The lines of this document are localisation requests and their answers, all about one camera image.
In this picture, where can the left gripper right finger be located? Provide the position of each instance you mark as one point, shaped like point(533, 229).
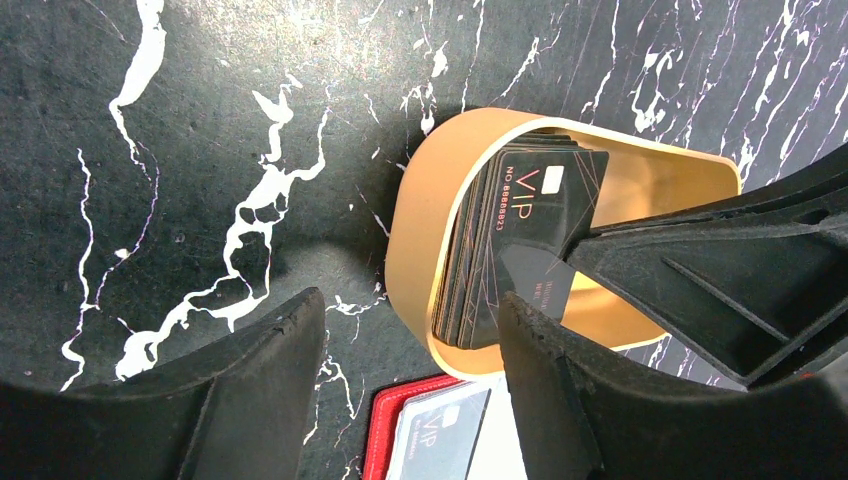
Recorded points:
point(583, 411)

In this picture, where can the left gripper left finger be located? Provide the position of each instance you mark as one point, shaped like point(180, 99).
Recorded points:
point(236, 408)

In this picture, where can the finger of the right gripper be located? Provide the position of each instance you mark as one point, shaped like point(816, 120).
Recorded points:
point(755, 284)

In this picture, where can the red card holder wallet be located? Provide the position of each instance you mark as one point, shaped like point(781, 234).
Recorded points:
point(497, 454)

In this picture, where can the orange oval tray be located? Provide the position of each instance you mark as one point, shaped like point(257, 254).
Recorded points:
point(644, 179)

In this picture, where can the stack of black credit cards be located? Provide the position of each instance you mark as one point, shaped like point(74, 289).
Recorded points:
point(528, 203)

